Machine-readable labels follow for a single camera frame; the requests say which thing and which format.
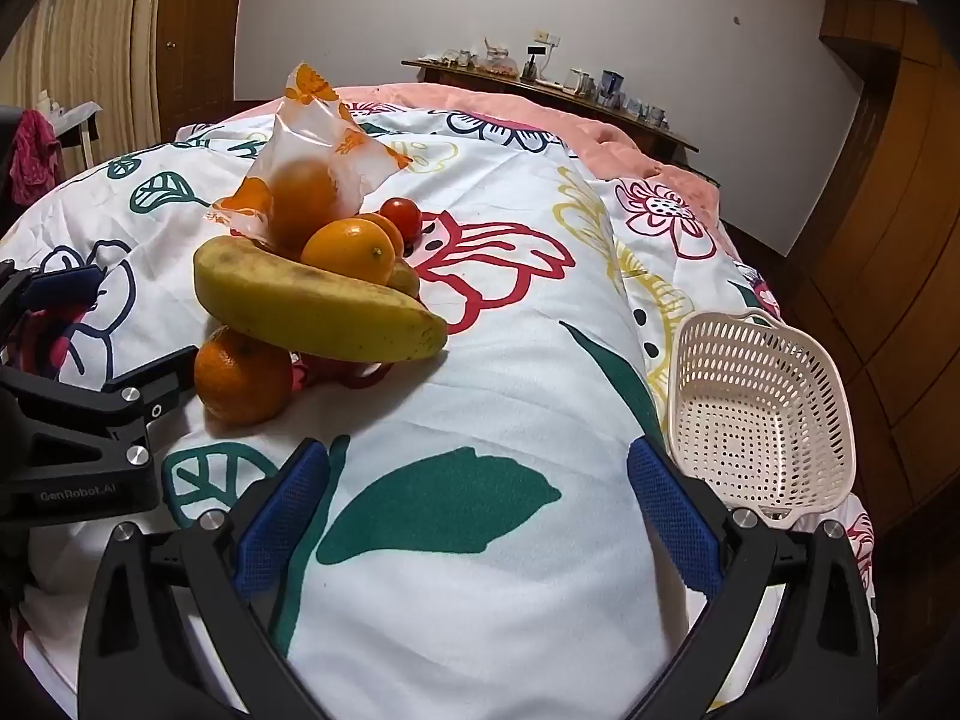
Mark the white blue mug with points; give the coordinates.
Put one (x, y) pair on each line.
(649, 114)

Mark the wooden wardrobe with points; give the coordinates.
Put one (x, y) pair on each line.
(900, 240)

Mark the small green fruit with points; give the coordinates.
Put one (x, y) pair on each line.
(407, 281)

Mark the white perforated plastic basket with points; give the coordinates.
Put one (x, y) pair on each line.
(757, 405)

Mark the wooden door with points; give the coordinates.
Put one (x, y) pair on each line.
(199, 37)

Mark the red tomato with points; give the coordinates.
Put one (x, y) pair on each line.
(401, 216)

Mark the large plastic-wrapped orange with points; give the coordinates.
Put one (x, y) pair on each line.
(307, 187)

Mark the blue white pitcher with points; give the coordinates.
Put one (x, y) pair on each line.
(610, 88)

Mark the yellow-orange round orange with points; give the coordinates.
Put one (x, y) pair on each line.
(349, 251)

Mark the white floral printed blanket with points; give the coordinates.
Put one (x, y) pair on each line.
(487, 577)

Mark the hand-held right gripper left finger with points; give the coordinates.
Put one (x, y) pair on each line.
(281, 517)

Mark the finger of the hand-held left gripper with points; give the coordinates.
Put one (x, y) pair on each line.
(64, 289)
(154, 382)

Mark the dark orange tangerine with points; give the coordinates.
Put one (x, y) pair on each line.
(240, 379)

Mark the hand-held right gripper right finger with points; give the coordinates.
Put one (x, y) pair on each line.
(675, 517)

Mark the clear food container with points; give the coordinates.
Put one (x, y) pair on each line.
(499, 60)

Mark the wooden sideboard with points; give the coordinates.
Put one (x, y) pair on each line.
(600, 109)

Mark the pink cloth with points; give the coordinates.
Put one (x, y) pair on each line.
(34, 157)

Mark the small plastic-wrapped orange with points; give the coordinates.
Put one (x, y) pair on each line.
(251, 202)

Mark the yellow banana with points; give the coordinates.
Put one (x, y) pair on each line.
(300, 307)

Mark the white electric kettle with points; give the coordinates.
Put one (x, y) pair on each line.
(580, 82)

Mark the wall socket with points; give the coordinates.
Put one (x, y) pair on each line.
(546, 37)

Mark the beige curtain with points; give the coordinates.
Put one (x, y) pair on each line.
(97, 37)

